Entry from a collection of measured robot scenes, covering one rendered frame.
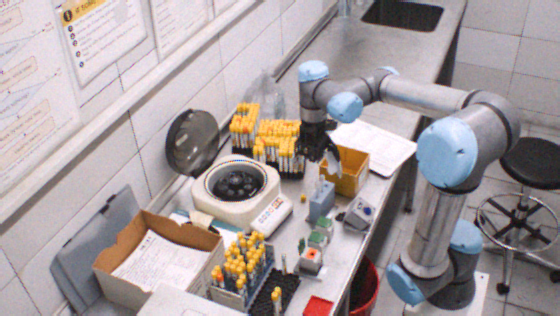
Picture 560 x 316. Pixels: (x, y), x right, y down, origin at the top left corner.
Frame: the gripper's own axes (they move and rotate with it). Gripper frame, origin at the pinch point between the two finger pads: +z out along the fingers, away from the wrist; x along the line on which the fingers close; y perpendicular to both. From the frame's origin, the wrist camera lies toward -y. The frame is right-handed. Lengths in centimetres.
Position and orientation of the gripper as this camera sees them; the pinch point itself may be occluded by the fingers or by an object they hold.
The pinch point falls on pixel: (317, 169)
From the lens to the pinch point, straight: 155.6
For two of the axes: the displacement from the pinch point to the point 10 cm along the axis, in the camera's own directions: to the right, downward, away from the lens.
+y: -4.8, 5.8, -6.6
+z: 0.5, 7.7, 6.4
